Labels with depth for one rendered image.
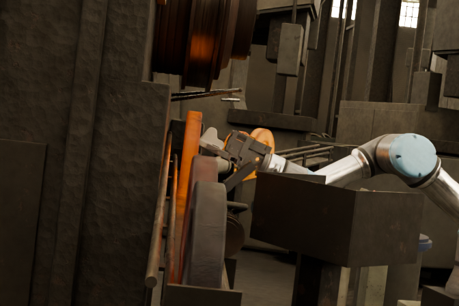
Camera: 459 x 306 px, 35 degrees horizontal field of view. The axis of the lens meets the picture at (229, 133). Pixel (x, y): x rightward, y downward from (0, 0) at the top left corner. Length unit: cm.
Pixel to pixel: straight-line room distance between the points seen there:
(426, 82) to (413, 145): 377
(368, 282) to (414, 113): 319
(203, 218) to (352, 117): 568
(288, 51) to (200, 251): 363
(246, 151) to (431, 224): 250
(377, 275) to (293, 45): 199
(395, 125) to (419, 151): 388
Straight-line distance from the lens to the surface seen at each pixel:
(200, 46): 170
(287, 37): 432
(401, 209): 139
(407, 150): 199
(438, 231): 429
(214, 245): 72
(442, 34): 565
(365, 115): 623
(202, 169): 92
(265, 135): 246
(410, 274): 302
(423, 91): 577
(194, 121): 155
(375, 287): 268
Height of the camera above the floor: 82
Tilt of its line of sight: 1 degrees down
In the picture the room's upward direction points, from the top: 7 degrees clockwise
